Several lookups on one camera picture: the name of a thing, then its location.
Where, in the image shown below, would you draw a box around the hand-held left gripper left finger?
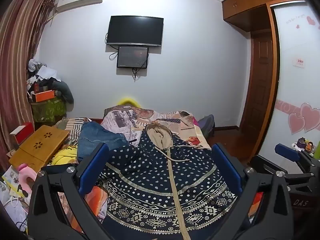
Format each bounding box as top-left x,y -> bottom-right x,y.
27,143 -> 110,240

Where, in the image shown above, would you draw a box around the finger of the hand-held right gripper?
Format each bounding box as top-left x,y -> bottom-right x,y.
274,143 -> 316,174
250,155 -> 314,188

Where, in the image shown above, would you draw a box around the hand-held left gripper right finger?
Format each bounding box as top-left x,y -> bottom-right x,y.
211,142 -> 294,240

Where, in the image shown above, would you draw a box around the navy patterned hooded garment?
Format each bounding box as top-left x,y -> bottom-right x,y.
98,122 -> 253,240

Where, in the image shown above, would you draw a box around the small colourful toys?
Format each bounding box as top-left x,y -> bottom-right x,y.
296,137 -> 316,153

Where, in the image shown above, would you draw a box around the blue jeans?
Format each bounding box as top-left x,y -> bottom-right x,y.
77,121 -> 131,163

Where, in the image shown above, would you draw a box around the yellow cloth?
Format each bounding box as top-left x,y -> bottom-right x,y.
51,146 -> 79,166

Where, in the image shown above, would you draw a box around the pink heart sticker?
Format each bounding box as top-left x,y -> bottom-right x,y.
287,102 -> 320,135

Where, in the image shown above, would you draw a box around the striped bed sheet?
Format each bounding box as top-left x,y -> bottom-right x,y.
53,117 -> 93,141

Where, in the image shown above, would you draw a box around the purple grey backpack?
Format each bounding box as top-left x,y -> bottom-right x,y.
197,114 -> 216,138

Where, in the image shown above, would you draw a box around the printed blanket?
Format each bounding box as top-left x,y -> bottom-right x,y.
57,105 -> 213,240

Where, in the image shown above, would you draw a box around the wooden lap desk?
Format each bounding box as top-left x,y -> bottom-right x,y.
9,125 -> 71,173

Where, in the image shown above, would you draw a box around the white sliding wardrobe door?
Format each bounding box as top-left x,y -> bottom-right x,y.
257,0 -> 320,161

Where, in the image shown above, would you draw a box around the pink toy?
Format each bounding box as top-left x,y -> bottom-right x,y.
16,163 -> 38,198

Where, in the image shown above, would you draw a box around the green patterned cloth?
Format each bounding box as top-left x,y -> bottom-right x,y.
31,97 -> 68,123

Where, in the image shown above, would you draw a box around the yellow object behind bed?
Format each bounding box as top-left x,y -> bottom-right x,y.
118,97 -> 141,108

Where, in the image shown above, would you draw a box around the brown wooden door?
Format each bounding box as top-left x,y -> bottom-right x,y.
239,33 -> 275,142

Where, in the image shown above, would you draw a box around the red box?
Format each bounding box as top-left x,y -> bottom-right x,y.
9,122 -> 34,146

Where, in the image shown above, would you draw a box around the dark grey jacket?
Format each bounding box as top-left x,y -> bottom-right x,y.
51,80 -> 74,106

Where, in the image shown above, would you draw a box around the picture book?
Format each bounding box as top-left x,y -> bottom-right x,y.
2,166 -> 21,196

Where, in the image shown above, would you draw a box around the orange box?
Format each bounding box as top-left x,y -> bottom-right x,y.
34,89 -> 56,103

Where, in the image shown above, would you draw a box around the pile of white clutter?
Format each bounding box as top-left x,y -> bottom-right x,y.
27,58 -> 62,83

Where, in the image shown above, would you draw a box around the striped red curtain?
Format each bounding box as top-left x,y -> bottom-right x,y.
0,0 -> 58,172

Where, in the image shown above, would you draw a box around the wooden overhead cabinet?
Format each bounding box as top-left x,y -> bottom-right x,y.
221,0 -> 310,33

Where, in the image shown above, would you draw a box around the small black wall monitor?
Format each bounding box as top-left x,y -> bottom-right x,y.
117,46 -> 150,69

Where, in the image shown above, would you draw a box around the large black wall television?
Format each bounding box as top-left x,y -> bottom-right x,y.
106,15 -> 164,48

